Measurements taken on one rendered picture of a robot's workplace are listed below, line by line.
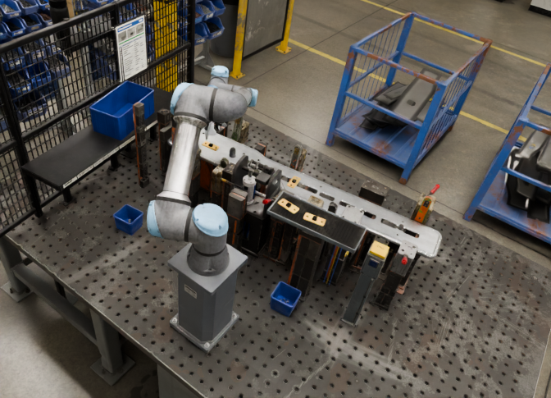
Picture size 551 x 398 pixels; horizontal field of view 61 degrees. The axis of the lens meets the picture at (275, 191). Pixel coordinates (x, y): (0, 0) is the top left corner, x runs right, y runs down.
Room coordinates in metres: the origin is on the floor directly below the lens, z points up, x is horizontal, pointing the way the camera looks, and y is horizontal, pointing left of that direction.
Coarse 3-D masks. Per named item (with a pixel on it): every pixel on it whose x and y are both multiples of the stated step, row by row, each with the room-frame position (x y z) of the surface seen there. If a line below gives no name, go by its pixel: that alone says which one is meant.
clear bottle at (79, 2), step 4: (76, 0) 1.96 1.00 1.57; (80, 0) 1.97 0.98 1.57; (84, 0) 1.98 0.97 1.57; (76, 4) 1.96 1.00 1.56; (80, 4) 1.96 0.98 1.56; (84, 4) 1.97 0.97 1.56; (76, 8) 1.96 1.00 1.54; (80, 8) 1.96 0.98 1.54; (84, 8) 1.97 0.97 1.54; (88, 8) 1.99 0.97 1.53; (76, 12) 1.96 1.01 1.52; (80, 12) 1.96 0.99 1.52; (84, 12) 1.97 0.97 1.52; (88, 20) 1.98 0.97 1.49; (80, 24) 1.96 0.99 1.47; (84, 24) 1.96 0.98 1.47; (88, 24) 1.97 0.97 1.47; (76, 28) 1.96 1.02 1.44; (80, 28) 1.95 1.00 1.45; (84, 28) 1.96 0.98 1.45
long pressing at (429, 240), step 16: (224, 144) 1.89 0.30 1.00; (240, 144) 1.91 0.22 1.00; (208, 160) 1.74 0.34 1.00; (256, 160) 1.81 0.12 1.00; (288, 176) 1.73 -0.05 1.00; (304, 176) 1.75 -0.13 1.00; (304, 192) 1.64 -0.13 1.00; (320, 192) 1.66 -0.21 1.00; (336, 192) 1.68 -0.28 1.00; (368, 208) 1.60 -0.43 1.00; (384, 208) 1.63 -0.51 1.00; (368, 224) 1.50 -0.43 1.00; (384, 224) 1.52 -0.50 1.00; (416, 224) 1.56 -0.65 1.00; (400, 240) 1.43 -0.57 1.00; (416, 240) 1.45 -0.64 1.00; (432, 240) 1.47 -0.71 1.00; (432, 256) 1.38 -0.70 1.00
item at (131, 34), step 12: (144, 12) 2.24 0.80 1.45; (120, 24) 2.07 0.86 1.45; (132, 24) 2.15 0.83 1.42; (144, 24) 2.24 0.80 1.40; (120, 36) 2.07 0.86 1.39; (132, 36) 2.15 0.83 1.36; (144, 36) 2.23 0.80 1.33; (120, 48) 2.06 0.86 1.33; (132, 48) 2.14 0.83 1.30; (144, 48) 2.23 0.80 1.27; (120, 60) 2.05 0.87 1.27; (132, 60) 2.13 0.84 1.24; (144, 60) 2.22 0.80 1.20; (120, 72) 2.04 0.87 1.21; (132, 72) 2.13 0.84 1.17; (120, 84) 2.04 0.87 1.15
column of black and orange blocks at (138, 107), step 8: (136, 104) 1.81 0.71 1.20; (136, 112) 1.79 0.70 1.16; (144, 112) 1.83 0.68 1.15; (136, 120) 1.80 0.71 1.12; (144, 120) 1.83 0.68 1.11; (136, 128) 1.79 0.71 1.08; (144, 128) 1.82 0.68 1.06; (136, 136) 1.80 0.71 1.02; (144, 136) 1.82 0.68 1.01; (136, 144) 1.80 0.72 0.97; (144, 144) 1.82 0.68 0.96; (136, 152) 1.80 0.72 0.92; (144, 152) 1.81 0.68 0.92; (144, 160) 1.81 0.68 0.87; (144, 168) 1.81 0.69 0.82; (144, 176) 1.80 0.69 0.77; (144, 184) 1.79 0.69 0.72
